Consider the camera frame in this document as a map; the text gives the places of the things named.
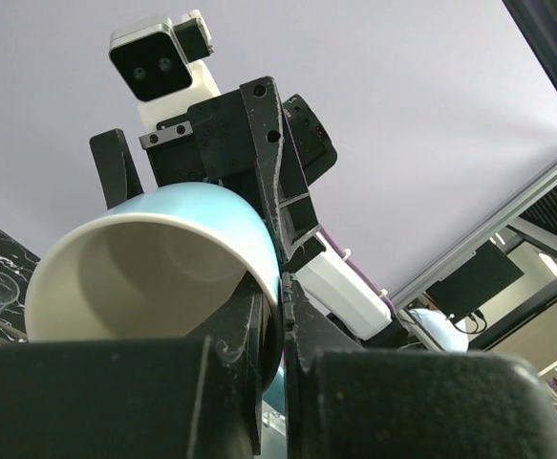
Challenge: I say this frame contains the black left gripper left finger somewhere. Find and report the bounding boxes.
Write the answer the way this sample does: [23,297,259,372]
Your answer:
[185,281,266,454]

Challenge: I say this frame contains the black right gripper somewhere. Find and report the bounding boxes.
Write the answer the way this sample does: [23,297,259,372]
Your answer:
[89,76,323,273]

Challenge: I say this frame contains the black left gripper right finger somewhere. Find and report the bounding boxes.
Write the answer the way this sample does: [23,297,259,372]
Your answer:
[281,273,362,458]

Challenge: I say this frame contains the light blue ceramic mug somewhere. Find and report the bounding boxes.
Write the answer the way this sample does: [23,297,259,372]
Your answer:
[24,184,289,407]

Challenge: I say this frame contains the blue floral mug orange inside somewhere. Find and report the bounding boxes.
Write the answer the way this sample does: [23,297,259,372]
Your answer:
[410,308,469,352]

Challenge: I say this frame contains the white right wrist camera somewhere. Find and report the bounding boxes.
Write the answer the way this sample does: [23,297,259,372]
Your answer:
[108,10,221,133]

